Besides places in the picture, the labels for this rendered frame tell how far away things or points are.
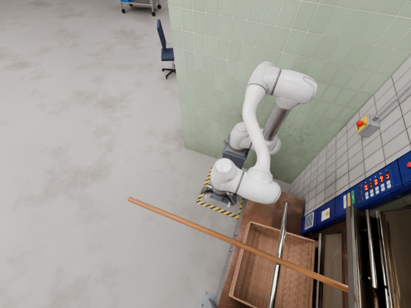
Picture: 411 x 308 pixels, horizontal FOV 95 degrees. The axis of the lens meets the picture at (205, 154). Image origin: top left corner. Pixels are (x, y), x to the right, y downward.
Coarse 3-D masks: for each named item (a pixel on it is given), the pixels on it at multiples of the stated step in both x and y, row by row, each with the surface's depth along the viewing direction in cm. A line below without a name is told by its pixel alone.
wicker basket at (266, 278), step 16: (256, 224) 156; (256, 240) 163; (272, 240) 163; (288, 240) 158; (304, 240) 145; (240, 256) 147; (288, 256) 157; (304, 256) 142; (240, 272) 149; (256, 272) 150; (272, 272) 150; (288, 272) 149; (240, 288) 144; (256, 288) 144; (288, 288) 141; (304, 288) 128; (256, 304) 139; (288, 304) 135; (304, 304) 123
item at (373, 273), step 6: (366, 210) 90; (366, 216) 89; (366, 222) 88; (372, 246) 81; (372, 252) 80; (372, 258) 78; (372, 264) 77; (372, 270) 76; (372, 276) 75; (372, 282) 74
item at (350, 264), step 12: (348, 216) 94; (360, 216) 94; (348, 228) 91; (360, 228) 91; (372, 228) 92; (348, 240) 88; (360, 240) 88; (372, 240) 89; (348, 252) 85; (360, 252) 85; (348, 264) 83; (360, 264) 82; (348, 276) 80; (348, 288) 78; (372, 288) 78; (372, 300) 76; (384, 300) 77
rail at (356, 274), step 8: (352, 208) 94; (352, 216) 92; (352, 224) 90; (352, 232) 88; (352, 240) 86; (352, 248) 84; (352, 256) 83; (360, 280) 76; (360, 288) 75; (360, 296) 74; (360, 304) 72
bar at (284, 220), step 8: (288, 208) 120; (280, 232) 113; (280, 240) 109; (280, 248) 107; (280, 256) 104; (272, 280) 99; (272, 288) 97; (208, 296) 187; (272, 296) 94; (208, 304) 160; (272, 304) 93
